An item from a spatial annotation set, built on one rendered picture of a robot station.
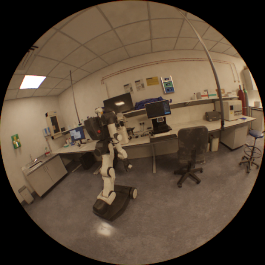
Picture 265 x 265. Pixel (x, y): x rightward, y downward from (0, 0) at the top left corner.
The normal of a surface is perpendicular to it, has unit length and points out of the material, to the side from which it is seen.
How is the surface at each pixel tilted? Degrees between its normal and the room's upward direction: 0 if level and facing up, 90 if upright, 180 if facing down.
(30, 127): 90
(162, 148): 90
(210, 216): 0
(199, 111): 90
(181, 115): 90
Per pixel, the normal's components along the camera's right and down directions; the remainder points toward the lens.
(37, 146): 0.95, -0.18
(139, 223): -0.23, -0.95
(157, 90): -0.20, 0.28
